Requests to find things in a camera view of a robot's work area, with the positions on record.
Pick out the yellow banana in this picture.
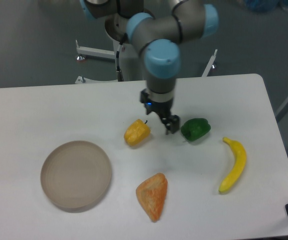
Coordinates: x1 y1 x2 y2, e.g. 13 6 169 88
218 137 247 194

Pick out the blue bag in background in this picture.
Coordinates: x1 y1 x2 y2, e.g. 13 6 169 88
238 0 288 13

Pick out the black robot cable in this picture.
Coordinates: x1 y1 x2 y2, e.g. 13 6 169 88
115 32 129 82

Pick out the beige round plate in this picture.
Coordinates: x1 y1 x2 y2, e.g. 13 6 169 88
40 140 112 212

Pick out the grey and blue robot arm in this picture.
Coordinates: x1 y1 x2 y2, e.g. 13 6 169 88
80 0 219 133

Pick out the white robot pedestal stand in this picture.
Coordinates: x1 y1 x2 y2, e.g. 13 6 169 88
75 7 219 84

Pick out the orange triangular bread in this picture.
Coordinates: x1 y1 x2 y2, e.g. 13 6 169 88
136 172 168 223

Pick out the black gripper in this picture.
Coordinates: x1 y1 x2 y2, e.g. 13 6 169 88
140 89 180 135

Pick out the green bell pepper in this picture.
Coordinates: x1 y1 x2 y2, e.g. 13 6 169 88
180 118 211 142

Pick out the yellow bell pepper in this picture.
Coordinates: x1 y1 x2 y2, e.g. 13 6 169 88
124 119 151 147

